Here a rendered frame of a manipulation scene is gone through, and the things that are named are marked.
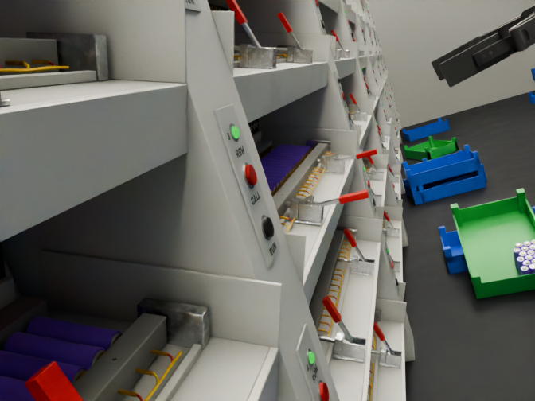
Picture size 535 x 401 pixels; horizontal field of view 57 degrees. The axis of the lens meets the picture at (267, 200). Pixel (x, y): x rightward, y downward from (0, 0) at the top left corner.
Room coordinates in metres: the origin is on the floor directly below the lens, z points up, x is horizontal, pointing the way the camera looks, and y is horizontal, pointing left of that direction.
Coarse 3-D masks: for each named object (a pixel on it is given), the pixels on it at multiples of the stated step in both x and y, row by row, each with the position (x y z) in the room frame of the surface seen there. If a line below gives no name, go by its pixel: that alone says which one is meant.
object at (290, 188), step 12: (324, 144) 0.97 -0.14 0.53; (312, 156) 0.86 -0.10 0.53; (300, 168) 0.77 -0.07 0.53; (312, 168) 0.81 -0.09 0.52; (288, 180) 0.69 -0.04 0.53; (300, 180) 0.70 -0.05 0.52; (312, 180) 0.74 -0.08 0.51; (288, 192) 0.63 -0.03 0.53; (276, 204) 0.58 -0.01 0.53; (288, 228) 0.54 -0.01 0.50
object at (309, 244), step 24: (288, 144) 1.03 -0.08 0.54; (312, 144) 0.99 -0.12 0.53; (336, 144) 1.00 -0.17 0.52; (312, 192) 0.72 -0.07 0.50; (336, 192) 0.72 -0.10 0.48; (336, 216) 0.68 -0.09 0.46; (288, 240) 0.42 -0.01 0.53; (312, 240) 0.53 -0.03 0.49; (312, 264) 0.47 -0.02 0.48; (312, 288) 0.48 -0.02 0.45
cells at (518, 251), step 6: (534, 240) 1.16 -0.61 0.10; (516, 246) 1.17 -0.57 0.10; (522, 246) 1.17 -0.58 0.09; (528, 246) 1.16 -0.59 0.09; (534, 246) 1.15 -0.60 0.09; (516, 252) 1.16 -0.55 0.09; (522, 252) 1.15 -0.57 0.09; (528, 252) 1.14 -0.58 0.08; (534, 252) 1.13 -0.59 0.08; (516, 258) 1.16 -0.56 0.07; (522, 258) 1.13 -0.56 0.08; (528, 258) 1.12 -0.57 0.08; (534, 258) 1.12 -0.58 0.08; (516, 264) 1.18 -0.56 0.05; (522, 264) 1.13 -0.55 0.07; (528, 264) 1.11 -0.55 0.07; (534, 264) 1.10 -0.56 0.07; (522, 270) 1.10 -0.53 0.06; (528, 270) 1.10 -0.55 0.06; (534, 270) 1.09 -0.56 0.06
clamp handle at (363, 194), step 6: (354, 192) 0.58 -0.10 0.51; (360, 192) 0.57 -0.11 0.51; (366, 192) 0.56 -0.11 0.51; (312, 198) 0.59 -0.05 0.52; (336, 198) 0.58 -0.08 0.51; (342, 198) 0.57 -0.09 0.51; (348, 198) 0.57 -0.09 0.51; (354, 198) 0.57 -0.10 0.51; (360, 198) 0.57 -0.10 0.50; (312, 204) 0.59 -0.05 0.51; (318, 204) 0.58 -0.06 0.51; (324, 204) 0.58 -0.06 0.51
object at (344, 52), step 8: (336, 40) 1.51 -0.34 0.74; (336, 48) 1.67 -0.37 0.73; (344, 48) 1.66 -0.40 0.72; (352, 48) 1.65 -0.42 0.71; (336, 56) 1.24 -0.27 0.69; (344, 56) 1.50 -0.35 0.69; (352, 56) 1.65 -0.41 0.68; (336, 64) 1.12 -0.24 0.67; (344, 64) 1.29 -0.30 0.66; (352, 64) 1.53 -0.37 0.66; (344, 72) 1.31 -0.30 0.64; (352, 72) 1.56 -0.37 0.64
